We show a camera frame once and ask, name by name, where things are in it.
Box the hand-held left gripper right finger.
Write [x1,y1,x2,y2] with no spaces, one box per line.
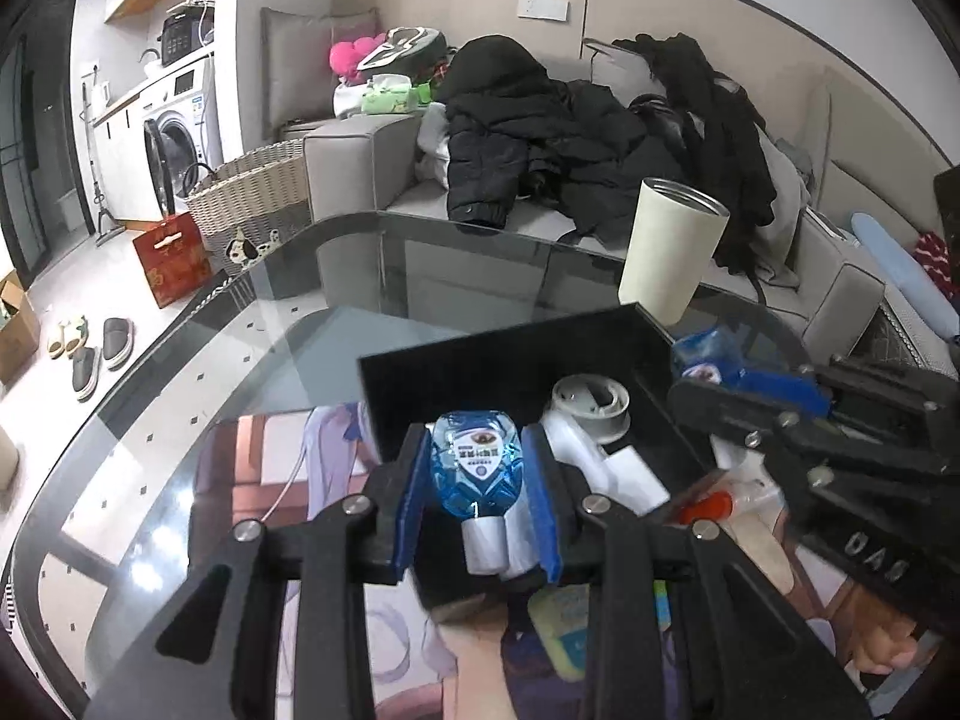
[521,424,875,720]

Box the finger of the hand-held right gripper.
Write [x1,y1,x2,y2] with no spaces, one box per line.
[739,356,955,430]
[666,379,942,497]

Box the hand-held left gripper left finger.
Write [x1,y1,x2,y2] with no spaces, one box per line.
[79,424,432,720]

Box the small blue liquid bottle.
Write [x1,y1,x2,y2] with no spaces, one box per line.
[430,409,526,578]
[670,326,755,391]

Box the white charger block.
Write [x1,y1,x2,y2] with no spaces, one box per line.
[600,446,672,517]

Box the black rectangular box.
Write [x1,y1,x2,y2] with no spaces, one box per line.
[356,302,751,623]

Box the person's right hand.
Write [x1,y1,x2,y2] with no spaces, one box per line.
[847,592,946,691]

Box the white tube orange cap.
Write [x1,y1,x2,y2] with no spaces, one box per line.
[671,484,785,530]

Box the teal plastic case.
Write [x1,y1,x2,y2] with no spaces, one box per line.
[529,585,668,680]

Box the grey woven chair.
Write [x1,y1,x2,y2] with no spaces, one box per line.
[881,292,960,380]

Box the white tumbler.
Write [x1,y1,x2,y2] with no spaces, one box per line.
[616,176,732,323]

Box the light blue bolster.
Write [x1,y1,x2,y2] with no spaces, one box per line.
[850,211,960,338]

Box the printed table mat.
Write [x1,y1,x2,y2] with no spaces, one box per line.
[184,405,960,720]

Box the grey garment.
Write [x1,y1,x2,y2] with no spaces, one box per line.
[750,127,815,290]

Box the red patterned cloth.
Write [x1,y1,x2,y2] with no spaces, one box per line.
[913,232,953,286]

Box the black hanging garment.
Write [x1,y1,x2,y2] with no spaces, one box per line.
[611,34,777,275]

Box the black white spotted plush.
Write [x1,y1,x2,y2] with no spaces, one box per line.
[225,225,290,265]

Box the red gift bag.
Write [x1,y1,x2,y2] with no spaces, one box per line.
[133,211,215,308]

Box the grey slipper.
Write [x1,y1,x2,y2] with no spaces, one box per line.
[101,317,134,371]
[71,347,102,401]

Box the wicker laundry basket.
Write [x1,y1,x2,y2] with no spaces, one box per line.
[184,139,312,271]

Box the black puffer jacket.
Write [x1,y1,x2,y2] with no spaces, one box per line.
[435,35,676,241]

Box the grey sofa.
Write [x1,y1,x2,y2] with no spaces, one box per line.
[300,60,960,376]

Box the white garment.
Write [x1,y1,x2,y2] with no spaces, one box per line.
[415,101,455,185]

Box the green tissue pack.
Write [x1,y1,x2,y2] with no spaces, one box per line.
[362,75,436,115]

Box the white plastic bag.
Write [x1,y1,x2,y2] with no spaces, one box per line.
[334,82,376,119]

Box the floor mop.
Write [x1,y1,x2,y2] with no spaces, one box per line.
[81,86,128,245]

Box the cardboard box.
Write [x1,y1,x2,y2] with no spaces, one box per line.
[0,270,42,383]

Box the grey pillow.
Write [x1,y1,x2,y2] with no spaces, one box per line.
[260,6,381,140]

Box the white waste bin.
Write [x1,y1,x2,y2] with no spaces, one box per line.
[56,187,87,233]

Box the pink plush toy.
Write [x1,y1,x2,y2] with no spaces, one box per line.
[328,36,380,80]

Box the white base cabinet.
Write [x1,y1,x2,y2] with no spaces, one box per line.
[91,94,155,222]

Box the black white helmet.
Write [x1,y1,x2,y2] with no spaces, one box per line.
[356,26,449,76]

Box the white washing machine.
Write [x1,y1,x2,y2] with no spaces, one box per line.
[141,52,224,218]

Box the black countertop appliance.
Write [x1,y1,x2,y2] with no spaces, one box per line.
[160,9,207,65]

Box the dark glass door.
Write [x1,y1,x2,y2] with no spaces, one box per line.
[0,0,80,290]

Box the thin white cable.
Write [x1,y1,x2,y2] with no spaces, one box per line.
[259,409,331,522]

